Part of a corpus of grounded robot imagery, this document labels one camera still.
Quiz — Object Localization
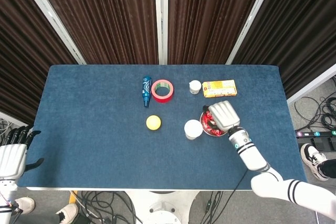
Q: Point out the yellow ball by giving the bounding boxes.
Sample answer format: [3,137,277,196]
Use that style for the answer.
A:
[145,115,162,131]

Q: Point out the white shoe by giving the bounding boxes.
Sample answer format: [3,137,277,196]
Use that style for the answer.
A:
[55,202,79,224]
[14,197,36,216]

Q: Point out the yellow biscuit box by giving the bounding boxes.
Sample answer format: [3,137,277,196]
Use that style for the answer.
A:
[202,79,238,99]

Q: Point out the red tape roll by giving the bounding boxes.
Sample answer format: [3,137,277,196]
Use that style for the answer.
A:
[151,79,174,103]

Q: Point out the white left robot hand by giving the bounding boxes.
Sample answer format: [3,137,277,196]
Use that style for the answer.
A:
[0,125,45,180]

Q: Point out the brown pleated curtain panel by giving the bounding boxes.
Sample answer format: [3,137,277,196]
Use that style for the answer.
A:
[0,0,78,127]
[31,0,160,65]
[167,0,269,65]
[232,0,336,99]

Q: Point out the blue table cloth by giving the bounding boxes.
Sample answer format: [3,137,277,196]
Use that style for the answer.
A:
[19,63,308,189]

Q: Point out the white paper cup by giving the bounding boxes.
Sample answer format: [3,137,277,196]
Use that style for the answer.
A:
[183,119,204,141]

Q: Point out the small white jar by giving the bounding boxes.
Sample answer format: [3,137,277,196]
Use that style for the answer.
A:
[188,80,202,95]

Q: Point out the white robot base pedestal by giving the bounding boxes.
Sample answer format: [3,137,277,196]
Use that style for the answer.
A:
[125,189,200,224]

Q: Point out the blue patterned bottle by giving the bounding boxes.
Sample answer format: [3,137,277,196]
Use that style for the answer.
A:
[142,76,153,108]

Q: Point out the person's black trouser leg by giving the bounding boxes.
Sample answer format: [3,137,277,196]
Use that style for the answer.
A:
[317,158,336,180]

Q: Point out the yellow bar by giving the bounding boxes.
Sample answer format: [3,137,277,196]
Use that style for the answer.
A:
[67,190,79,206]

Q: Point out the black floor cable tangle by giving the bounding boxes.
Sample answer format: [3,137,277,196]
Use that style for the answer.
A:
[191,190,237,224]
[69,190,144,224]
[293,76,336,132]

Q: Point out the white partition frame post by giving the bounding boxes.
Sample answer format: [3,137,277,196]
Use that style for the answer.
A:
[153,0,169,65]
[286,62,336,105]
[0,111,34,132]
[14,0,87,65]
[226,0,279,65]

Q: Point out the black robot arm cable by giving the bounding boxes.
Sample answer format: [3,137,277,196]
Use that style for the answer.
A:
[230,168,249,191]

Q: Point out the black foot pedal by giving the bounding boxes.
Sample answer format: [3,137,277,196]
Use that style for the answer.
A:
[298,136,336,153]

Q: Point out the white and black sneaker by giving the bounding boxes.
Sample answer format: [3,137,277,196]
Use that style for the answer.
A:
[300,143,329,182]

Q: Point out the white table frame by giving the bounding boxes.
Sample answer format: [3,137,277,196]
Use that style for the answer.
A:
[26,186,308,192]

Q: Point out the grey floor cables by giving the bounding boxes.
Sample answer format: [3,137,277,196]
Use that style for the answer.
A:
[0,118,16,137]

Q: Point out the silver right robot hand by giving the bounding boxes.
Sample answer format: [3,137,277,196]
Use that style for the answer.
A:
[202,100,242,132]

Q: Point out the round steel plate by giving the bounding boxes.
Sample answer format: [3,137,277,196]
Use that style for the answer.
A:
[199,111,229,137]

